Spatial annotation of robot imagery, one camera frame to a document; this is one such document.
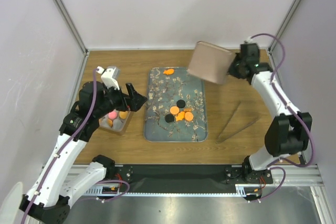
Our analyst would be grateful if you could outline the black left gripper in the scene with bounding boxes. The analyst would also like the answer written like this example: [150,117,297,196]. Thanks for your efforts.
[94,81,147,118]

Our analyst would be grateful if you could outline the orange embossed biscuit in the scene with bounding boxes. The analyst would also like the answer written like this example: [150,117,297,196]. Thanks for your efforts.
[119,111,129,120]
[170,106,180,115]

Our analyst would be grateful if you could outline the pink round cookie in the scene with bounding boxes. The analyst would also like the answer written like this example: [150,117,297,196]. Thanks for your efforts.
[108,111,118,120]

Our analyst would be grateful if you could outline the rose gold tin lid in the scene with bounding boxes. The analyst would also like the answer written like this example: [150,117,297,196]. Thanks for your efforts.
[187,41,235,85]

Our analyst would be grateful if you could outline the orange swirl cookie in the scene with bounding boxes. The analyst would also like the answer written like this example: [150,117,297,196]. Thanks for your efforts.
[107,119,113,127]

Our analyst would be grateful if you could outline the steel serving tongs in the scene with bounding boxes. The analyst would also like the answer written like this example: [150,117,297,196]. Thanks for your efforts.
[216,101,260,144]

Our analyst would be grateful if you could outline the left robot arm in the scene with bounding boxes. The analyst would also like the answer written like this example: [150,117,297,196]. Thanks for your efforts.
[19,81,148,223]

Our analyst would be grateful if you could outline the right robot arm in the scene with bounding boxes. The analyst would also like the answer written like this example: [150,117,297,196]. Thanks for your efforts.
[228,42,312,183]

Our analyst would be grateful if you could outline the blue floral serving tray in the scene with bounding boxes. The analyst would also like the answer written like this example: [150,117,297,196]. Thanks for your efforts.
[144,67,208,143]

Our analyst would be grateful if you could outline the rose gold cookie tin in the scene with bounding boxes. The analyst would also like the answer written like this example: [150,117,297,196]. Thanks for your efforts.
[99,110,134,135]

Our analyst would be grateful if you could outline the black sandwich cookie lower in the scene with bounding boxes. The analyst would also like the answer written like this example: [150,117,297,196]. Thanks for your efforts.
[164,114,175,123]

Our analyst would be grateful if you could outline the black sandwich cookie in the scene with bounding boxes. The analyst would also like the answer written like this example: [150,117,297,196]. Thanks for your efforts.
[176,99,186,108]
[164,114,175,123]

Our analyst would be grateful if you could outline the orange fish cookie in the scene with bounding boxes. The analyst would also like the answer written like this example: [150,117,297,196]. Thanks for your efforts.
[163,69,174,75]

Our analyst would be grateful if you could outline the black sandwich cookie upper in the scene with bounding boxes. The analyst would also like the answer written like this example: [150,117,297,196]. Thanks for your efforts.
[176,99,186,108]

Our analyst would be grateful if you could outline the orange flower cookie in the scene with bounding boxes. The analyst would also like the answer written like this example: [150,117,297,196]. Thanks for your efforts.
[175,111,185,121]

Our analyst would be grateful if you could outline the orange sandwich biscuit right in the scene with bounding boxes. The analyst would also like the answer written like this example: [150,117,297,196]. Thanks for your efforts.
[184,111,194,121]

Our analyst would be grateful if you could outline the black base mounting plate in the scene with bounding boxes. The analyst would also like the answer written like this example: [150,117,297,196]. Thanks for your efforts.
[115,164,273,188]

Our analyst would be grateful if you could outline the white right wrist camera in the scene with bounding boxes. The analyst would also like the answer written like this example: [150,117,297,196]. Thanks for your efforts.
[244,37,254,44]

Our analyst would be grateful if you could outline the white slotted cable duct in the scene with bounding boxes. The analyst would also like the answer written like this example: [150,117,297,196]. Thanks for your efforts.
[83,184,261,199]

